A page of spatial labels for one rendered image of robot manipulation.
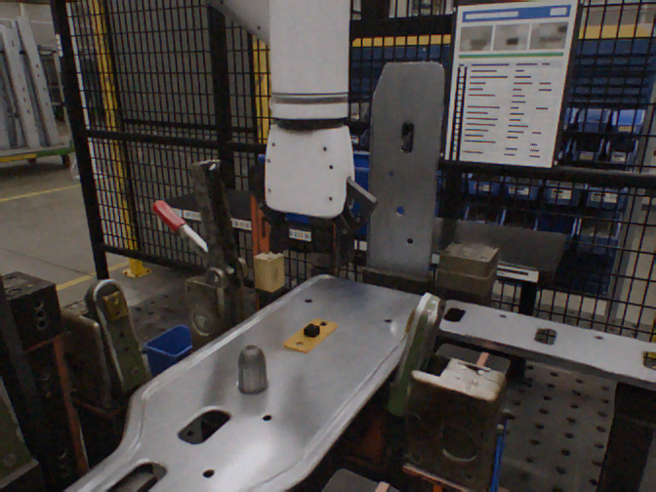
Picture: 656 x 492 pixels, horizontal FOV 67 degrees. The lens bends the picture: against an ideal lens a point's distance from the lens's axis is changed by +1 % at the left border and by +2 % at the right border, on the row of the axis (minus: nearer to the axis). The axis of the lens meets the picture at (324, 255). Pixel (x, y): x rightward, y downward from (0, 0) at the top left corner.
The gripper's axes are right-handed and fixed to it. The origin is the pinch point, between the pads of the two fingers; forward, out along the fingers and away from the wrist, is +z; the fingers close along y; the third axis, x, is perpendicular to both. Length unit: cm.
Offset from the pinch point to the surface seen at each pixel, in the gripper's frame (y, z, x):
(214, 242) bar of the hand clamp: -14.2, 0.8, -1.8
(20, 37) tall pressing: -710, -63, 396
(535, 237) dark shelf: 20, 9, 49
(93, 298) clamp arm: -15.7, 2.2, -19.4
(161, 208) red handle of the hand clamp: -24.8, -2.2, -0.7
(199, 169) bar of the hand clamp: -15.7, -8.9, -1.8
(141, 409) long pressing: -6.9, 11.5, -22.1
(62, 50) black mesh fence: -122, -26, 55
